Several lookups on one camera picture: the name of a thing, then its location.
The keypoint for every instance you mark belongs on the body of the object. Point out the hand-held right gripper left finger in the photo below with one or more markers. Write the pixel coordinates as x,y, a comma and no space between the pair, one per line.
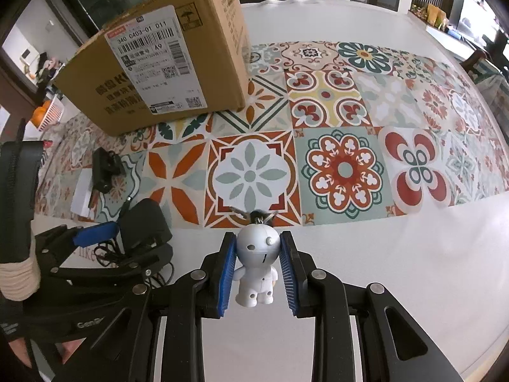
227,274

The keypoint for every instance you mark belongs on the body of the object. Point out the patterned tile-print table runner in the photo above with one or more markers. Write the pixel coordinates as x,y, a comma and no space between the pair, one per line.
342,167

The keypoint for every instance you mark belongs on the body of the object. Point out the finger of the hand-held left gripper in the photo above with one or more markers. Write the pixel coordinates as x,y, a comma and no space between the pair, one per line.
119,272
95,234

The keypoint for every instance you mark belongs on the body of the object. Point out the brown cardboard box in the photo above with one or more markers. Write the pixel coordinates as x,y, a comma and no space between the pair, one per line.
222,47

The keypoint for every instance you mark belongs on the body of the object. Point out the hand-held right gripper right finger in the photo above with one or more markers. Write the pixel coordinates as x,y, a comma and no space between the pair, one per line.
289,274

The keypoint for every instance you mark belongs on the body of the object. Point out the yellow packages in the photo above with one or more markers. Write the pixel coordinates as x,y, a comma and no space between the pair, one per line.
435,16

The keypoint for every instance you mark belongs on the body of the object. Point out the white fruit basket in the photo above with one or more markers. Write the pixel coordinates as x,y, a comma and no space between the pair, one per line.
53,111

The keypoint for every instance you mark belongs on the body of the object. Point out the wooden chair with patterned cushion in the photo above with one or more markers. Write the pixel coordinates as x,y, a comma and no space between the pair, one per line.
487,75

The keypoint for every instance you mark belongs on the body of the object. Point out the black clip device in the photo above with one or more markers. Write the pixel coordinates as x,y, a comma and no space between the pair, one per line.
106,169

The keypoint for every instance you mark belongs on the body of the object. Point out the white rectangular box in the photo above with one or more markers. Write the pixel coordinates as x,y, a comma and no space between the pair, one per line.
82,193

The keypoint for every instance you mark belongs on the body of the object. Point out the orange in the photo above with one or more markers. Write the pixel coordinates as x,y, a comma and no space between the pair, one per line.
41,112

